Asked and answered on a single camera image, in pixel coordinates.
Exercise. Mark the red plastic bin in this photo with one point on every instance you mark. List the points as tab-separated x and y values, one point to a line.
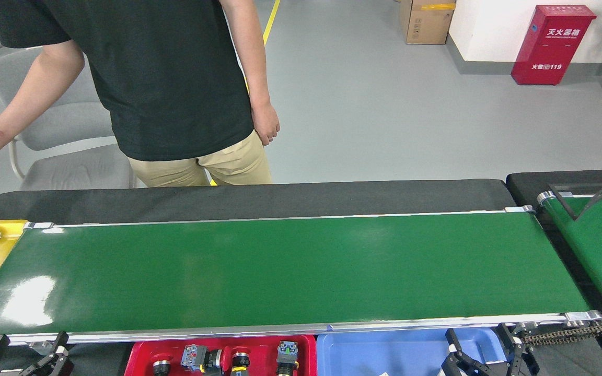
262	355

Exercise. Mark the grey office chair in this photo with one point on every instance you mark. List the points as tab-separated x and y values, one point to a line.
71	130

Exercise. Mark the person's right forearm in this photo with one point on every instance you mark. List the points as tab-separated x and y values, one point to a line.
24	104

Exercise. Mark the cardboard box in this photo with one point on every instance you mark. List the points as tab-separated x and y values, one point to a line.
426	23

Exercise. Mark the blue plastic bin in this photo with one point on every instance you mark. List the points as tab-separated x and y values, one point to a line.
384	352

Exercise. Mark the person's left hand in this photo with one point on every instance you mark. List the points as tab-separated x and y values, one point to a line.
267	122

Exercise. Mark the person's left forearm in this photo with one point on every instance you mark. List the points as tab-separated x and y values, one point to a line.
256	68

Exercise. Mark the person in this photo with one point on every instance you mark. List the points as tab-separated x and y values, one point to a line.
165	78

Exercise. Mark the long green conveyor belt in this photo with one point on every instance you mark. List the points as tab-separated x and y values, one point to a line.
280	271

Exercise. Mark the red fire extinguisher box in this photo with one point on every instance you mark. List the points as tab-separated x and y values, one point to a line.
552	47

